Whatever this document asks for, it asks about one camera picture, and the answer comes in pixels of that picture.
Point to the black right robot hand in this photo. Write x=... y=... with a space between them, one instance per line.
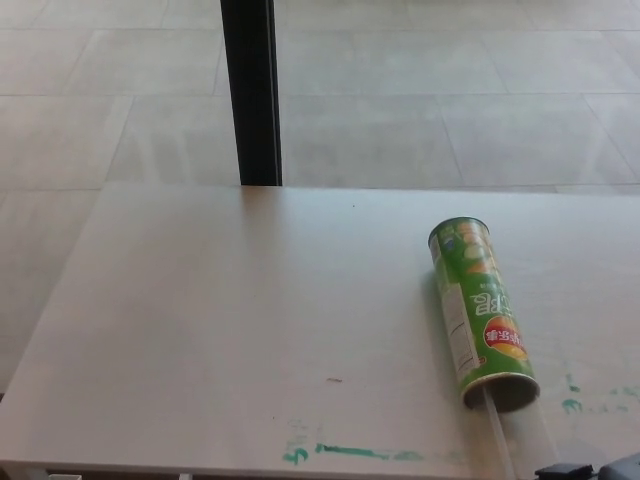
x=565 y=472

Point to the black vertical post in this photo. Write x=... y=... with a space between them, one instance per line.
x=255 y=100

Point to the green chips can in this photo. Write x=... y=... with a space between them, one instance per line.
x=472 y=310

